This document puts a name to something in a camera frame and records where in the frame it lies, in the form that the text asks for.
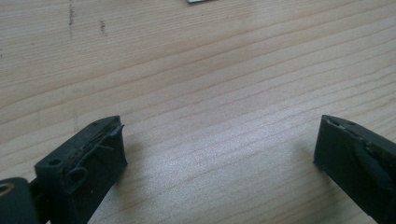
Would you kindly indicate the flat grey object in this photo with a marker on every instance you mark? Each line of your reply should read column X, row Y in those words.
column 199, row 1

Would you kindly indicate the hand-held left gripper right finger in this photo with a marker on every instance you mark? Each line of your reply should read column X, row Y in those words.
column 358, row 165

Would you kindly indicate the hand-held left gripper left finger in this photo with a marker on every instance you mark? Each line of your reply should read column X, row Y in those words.
column 81, row 174

